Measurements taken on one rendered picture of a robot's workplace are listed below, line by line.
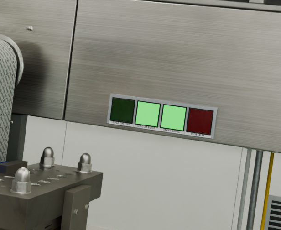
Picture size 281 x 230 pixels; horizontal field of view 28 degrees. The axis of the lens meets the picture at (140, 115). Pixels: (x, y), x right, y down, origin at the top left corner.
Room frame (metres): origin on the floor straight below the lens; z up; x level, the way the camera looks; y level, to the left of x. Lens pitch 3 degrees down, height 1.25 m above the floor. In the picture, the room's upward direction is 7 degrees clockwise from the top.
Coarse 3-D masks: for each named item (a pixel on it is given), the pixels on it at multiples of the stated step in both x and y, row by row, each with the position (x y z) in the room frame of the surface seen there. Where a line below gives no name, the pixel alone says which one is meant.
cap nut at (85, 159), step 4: (84, 156) 1.32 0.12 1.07; (88, 156) 1.32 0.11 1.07; (80, 160) 1.32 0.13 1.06; (84, 160) 1.32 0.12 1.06; (88, 160) 1.32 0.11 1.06; (80, 164) 1.32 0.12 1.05; (84, 164) 1.31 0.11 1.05; (88, 164) 1.32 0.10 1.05; (80, 168) 1.32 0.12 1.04; (84, 168) 1.31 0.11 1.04; (88, 168) 1.32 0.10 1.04; (84, 172) 1.31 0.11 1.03; (88, 172) 1.32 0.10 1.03
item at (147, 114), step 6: (138, 102) 1.30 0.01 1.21; (144, 102) 1.30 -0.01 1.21; (138, 108) 1.30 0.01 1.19; (144, 108) 1.29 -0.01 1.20; (150, 108) 1.29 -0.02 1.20; (156, 108) 1.29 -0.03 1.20; (138, 114) 1.30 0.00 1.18; (144, 114) 1.29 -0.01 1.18; (150, 114) 1.29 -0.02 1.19; (156, 114) 1.29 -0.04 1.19; (138, 120) 1.30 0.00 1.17; (144, 120) 1.29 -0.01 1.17; (150, 120) 1.29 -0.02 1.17; (156, 120) 1.29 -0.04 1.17
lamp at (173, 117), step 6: (168, 108) 1.28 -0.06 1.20; (174, 108) 1.28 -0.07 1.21; (180, 108) 1.27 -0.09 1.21; (168, 114) 1.28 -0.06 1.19; (174, 114) 1.28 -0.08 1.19; (180, 114) 1.27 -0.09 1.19; (162, 120) 1.28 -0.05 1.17; (168, 120) 1.28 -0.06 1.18; (174, 120) 1.28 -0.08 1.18; (180, 120) 1.27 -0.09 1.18; (162, 126) 1.28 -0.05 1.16; (168, 126) 1.28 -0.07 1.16; (174, 126) 1.28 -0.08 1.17; (180, 126) 1.27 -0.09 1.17
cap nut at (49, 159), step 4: (48, 148) 1.35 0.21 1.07; (44, 152) 1.34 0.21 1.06; (48, 152) 1.34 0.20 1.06; (52, 152) 1.35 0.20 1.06; (44, 156) 1.34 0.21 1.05; (48, 156) 1.34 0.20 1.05; (52, 156) 1.35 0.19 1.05; (40, 160) 1.35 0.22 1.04; (44, 160) 1.34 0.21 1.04; (48, 160) 1.34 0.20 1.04; (52, 160) 1.35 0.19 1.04; (40, 164) 1.34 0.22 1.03; (44, 164) 1.34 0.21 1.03; (48, 164) 1.34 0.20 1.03; (52, 164) 1.35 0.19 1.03
